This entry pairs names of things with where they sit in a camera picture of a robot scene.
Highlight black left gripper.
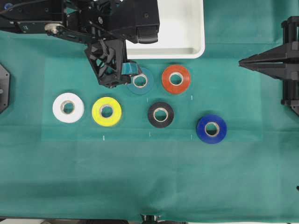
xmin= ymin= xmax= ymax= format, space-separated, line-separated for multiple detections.
xmin=85 ymin=39 xmax=142 ymax=88

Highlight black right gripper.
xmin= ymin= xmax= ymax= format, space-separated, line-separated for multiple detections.
xmin=239 ymin=16 xmax=299 ymax=112

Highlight teal tape roll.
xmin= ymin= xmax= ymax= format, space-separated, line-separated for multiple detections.
xmin=127 ymin=67 xmax=154 ymax=95

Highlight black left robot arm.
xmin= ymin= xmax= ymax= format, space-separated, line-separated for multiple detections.
xmin=0 ymin=0 xmax=159 ymax=88

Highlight yellow tape roll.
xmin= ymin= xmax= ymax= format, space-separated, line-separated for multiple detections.
xmin=92 ymin=97 xmax=122 ymax=127

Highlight orange tape roll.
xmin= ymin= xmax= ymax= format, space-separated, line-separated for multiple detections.
xmin=161 ymin=64 xmax=191 ymax=95

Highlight black tape roll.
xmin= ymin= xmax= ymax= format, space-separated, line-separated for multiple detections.
xmin=148 ymin=102 xmax=174 ymax=128

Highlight white plastic case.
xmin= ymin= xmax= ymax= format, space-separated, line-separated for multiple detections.
xmin=127 ymin=0 xmax=205 ymax=59

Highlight white tape roll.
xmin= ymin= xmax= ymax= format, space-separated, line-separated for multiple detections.
xmin=52 ymin=92 xmax=85 ymax=123

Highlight blue tape roll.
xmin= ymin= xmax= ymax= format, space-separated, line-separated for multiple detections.
xmin=196 ymin=114 xmax=227 ymax=144

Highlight green table cloth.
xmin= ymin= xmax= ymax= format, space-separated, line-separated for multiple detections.
xmin=0 ymin=0 xmax=299 ymax=223

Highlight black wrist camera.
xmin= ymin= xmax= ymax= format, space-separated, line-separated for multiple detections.
xmin=102 ymin=0 xmax=160 ymax=44

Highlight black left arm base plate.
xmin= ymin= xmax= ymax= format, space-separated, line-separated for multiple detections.
xmin=0 ymin=64 xmax=10 ymax=113

